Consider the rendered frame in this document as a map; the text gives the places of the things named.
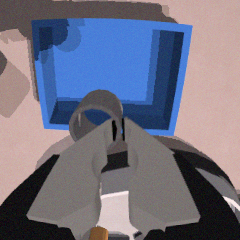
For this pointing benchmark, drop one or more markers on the grey round turntable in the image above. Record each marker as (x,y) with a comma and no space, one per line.
(114,215)

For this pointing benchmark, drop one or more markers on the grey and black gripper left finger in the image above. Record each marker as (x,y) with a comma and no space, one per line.
(62,192)

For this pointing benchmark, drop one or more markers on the blue crate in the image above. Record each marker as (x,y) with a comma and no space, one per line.
(144,68)

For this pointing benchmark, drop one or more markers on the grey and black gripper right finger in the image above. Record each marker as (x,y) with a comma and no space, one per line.
(166,192)

